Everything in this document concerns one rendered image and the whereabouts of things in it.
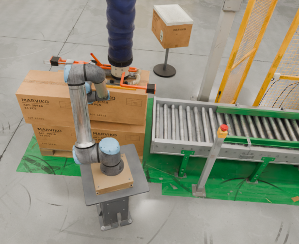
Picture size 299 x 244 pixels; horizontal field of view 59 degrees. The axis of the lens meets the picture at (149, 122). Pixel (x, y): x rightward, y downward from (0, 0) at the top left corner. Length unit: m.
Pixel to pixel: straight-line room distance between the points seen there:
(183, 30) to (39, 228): 3.08
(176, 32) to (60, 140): 2.19
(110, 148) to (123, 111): 0.72
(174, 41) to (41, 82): 2.06
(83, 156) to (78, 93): 0.47
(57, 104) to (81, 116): 0.85
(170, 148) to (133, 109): 0.57
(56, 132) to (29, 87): 0.55
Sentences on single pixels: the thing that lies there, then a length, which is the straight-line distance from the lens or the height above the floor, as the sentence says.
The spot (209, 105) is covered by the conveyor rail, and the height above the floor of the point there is 0.58.
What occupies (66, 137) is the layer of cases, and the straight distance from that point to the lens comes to 3.02.
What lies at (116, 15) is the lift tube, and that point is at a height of 1.74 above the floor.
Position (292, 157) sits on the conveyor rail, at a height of 0.52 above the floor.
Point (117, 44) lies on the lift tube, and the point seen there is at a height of 1.49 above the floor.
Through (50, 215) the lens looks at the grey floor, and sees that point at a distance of 2.96.
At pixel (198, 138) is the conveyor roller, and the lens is 2.83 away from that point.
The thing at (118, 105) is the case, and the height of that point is 0.91.
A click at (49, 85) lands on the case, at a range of 2.78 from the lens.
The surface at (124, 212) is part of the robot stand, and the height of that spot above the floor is 0.20.
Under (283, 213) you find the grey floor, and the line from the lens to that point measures 3.35.
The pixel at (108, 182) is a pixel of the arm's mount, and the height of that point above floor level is 0.82.
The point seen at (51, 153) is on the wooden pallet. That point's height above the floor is 0.05.
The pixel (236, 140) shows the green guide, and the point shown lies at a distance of 2.89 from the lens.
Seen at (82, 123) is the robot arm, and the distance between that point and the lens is 1.88.
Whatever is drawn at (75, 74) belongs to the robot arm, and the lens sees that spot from 1.78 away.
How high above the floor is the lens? 2.59
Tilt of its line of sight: 45 degrees down
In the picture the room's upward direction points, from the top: 6 degrees clockwise
